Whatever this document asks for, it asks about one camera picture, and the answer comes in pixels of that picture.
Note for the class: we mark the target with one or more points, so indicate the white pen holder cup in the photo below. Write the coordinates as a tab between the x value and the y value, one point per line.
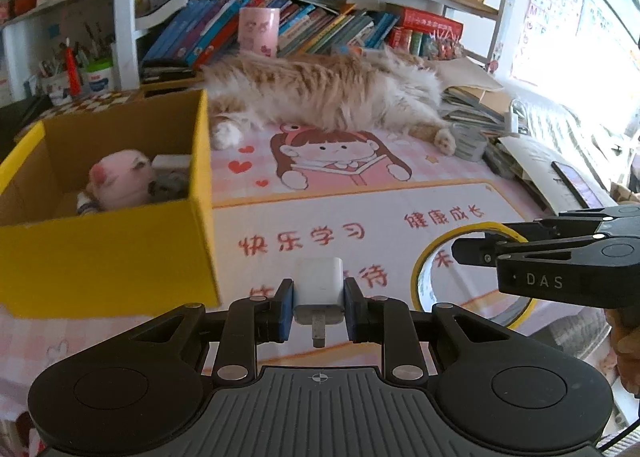
52	89

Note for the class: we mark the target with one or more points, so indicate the black stapler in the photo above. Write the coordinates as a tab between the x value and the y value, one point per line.
167	73

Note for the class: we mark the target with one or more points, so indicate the pink plush toy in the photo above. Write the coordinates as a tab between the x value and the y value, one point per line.
120	177

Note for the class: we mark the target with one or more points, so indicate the stack of papers and books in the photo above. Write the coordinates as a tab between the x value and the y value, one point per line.
475	109

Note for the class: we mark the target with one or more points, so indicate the person's right hand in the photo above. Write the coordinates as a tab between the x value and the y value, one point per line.
630	357

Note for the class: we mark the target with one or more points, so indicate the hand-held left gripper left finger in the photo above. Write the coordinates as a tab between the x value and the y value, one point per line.
286	309

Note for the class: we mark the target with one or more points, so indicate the wooden chessboard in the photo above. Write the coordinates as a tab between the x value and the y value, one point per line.
95	104

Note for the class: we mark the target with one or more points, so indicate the row of colourful books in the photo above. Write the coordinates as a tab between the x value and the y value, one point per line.
210	32

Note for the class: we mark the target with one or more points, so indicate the white charger plug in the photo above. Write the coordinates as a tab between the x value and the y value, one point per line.
319	287

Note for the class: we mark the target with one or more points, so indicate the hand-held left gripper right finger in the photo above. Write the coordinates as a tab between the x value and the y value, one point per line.
350	309

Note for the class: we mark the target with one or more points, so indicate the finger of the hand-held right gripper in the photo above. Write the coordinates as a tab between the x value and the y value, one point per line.
575	277
480	249

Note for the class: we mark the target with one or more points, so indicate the printed cartoon desk mat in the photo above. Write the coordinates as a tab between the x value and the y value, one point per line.
350	217

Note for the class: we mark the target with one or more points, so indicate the pink wall poster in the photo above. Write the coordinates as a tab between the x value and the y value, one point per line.
547	17

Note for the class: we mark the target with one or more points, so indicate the white jar blue label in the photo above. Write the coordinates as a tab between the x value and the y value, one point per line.
99	79

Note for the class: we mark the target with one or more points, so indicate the yellow tape roll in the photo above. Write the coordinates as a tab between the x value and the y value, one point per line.
425	287

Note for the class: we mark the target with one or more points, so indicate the yellow cardboard box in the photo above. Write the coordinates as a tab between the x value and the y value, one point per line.
100	257

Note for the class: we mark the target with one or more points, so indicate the black keyboard piano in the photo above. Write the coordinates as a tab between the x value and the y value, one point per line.
20	117

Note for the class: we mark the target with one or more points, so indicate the loose paper sheets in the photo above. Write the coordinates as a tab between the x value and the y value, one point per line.
535	162

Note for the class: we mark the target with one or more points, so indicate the white plastic clip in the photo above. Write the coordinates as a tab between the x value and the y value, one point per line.
517	117

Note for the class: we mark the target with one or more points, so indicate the pink printed cup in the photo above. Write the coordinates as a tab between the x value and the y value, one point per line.
259	32

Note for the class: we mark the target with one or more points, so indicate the black smartphone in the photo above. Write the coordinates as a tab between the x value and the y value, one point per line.
577	184

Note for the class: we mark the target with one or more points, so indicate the fluffy cream cat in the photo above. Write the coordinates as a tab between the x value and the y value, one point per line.
325	92

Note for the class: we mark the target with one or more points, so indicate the white shelf unit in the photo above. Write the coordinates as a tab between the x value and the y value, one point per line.
125	12

